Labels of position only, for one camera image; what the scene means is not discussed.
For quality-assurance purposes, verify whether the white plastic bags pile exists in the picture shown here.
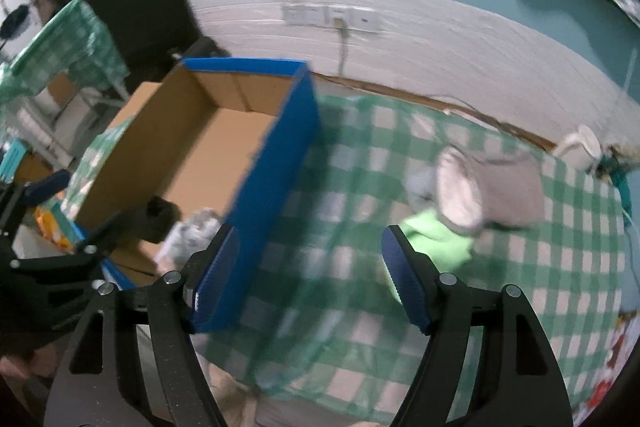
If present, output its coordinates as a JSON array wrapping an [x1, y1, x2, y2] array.
[[573, 310, 639, 426]]

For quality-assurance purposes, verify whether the pink grey plastic bag bundle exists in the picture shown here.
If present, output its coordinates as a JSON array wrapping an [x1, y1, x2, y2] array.
[[153, 208, 222, 275]]

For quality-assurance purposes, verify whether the light green cloth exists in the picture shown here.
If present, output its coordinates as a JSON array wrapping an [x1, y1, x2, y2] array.
[[399, 208, 475, 272]]

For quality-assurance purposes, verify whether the grey plush slipper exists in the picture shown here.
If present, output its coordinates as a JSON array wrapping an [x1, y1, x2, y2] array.
[[433, 145, 544, 235]]

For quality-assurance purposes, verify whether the grey plugged cable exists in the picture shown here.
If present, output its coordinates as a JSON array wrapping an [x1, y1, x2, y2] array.
[[333, 18, 352, 78]]

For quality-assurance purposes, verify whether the blue cardboard box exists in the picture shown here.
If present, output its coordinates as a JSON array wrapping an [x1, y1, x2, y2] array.
[[74, 57, 320, 331]]

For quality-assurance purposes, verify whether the green checkered tablecloth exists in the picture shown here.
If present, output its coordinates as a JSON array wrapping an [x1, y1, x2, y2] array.
[[202, 95, 626, 424]]

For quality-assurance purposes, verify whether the teal plastic basket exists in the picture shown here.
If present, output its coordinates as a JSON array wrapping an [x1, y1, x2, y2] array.
[[597, 145, 634, 215]]

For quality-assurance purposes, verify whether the white wall socket strip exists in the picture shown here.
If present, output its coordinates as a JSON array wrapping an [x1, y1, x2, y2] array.
[[281, 3, 382, 32]]

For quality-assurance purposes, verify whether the white electric kettle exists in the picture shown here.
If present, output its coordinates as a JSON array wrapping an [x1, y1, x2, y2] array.
[[551, 124, 602, 172]]

